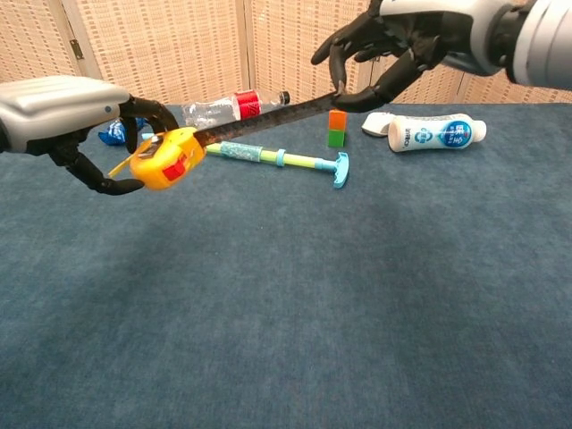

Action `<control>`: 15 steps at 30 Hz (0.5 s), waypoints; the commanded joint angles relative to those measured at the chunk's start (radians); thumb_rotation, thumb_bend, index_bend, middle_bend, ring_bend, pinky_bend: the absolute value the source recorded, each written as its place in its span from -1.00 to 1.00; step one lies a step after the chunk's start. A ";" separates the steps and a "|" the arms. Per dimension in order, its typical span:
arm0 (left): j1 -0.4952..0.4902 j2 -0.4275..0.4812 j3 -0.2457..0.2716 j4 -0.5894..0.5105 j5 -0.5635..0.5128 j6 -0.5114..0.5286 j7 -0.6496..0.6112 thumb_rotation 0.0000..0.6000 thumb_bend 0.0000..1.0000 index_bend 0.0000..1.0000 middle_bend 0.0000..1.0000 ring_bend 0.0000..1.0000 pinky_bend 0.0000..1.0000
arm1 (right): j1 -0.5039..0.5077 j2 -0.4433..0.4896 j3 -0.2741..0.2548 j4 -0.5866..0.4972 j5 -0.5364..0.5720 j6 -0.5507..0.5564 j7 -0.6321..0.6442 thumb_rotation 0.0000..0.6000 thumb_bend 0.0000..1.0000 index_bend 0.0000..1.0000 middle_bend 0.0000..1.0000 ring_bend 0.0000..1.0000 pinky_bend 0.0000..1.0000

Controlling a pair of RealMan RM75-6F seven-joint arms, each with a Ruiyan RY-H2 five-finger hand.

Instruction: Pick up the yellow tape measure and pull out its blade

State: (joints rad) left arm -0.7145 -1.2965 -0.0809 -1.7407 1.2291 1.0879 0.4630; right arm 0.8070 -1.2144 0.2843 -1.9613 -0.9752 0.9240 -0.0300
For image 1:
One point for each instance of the green toy block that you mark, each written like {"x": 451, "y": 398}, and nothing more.
{"x": 336, "y": 138}

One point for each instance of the clear bottle with red label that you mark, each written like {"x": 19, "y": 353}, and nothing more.
{"x": 214, "y": 111}

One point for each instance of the yellow tape measure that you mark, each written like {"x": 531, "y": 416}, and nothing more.
{"x": 170, "y": 165}

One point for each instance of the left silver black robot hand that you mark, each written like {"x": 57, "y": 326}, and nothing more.
{"x": 53, "y": 107}

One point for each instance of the green and cyan toy pump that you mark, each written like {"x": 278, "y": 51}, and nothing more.
{"x": 290, "y": 159}

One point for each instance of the white bottle with blue label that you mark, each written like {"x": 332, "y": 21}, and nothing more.
{"x": 429, "y": 134}

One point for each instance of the blue snack packet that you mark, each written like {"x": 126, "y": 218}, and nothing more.
{"x": 111, "y": 132}

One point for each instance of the orange toy block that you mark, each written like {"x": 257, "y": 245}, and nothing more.
{"x": 338, "y": 120}

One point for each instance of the brass screen hinge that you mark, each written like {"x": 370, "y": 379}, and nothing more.
{"x": 76, "y": 49}

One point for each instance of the blue felt table cover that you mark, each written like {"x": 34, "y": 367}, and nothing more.
{"x": 286, "y": 290}

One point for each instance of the woven folding screen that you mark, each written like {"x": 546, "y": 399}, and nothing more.
{"x": 179, "y": 44}

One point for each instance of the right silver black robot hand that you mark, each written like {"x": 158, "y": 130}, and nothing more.
{"x": 447, "y": 31}

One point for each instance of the white computer mouse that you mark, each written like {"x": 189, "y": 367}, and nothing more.
{"x": 373, "y": 123}

